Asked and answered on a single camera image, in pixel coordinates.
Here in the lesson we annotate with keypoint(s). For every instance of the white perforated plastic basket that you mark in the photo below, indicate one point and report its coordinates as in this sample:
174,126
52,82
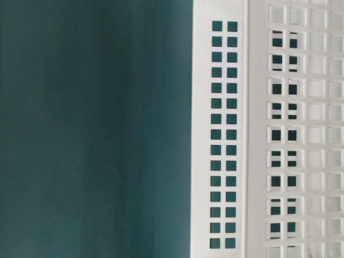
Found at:
267,129

